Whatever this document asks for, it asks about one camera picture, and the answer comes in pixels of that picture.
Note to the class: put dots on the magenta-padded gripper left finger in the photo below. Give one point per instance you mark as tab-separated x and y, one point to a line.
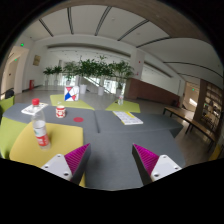
60	165

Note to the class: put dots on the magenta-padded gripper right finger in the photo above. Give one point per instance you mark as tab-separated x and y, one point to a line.
163	165

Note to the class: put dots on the red-capped clear water bottle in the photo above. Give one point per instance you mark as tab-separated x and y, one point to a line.
40	130

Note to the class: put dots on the long wooden bench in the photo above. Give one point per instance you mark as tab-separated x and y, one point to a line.
191	122

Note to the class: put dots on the red and white cup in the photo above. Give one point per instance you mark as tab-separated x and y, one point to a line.
60	112

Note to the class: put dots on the yellow-edged white booklet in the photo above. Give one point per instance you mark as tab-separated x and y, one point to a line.
127	118

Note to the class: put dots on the colourful printed magazine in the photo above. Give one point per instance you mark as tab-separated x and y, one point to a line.
27	110

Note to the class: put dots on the large lime green table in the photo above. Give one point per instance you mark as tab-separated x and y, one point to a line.
58	100

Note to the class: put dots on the small lime green table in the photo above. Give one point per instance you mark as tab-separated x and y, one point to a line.
130	106

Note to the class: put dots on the white red blue cube box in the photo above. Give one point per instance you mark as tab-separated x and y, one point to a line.
71	94

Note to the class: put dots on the wooden shelf unit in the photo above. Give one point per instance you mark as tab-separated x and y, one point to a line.
213	105

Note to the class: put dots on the lime green seat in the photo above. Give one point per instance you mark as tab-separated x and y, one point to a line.
6	105

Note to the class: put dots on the red fire extinguisher box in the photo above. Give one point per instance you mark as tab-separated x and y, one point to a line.
31	84

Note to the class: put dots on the black chair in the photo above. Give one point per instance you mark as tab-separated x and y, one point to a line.
9	93

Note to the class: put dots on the group of potted green plants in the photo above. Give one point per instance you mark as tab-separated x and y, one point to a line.
90	68

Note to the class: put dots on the framed wall picture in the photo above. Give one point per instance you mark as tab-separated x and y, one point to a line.
36	60

